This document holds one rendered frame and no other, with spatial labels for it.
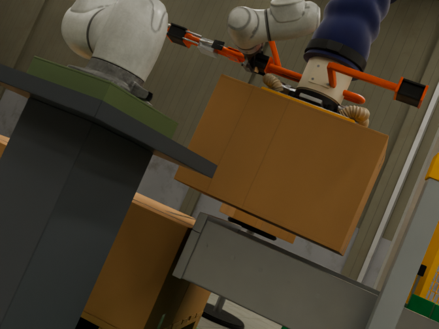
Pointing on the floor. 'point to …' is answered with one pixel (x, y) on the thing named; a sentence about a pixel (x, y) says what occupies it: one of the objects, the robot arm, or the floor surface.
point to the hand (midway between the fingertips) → (256, 62)
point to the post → (408, 254)
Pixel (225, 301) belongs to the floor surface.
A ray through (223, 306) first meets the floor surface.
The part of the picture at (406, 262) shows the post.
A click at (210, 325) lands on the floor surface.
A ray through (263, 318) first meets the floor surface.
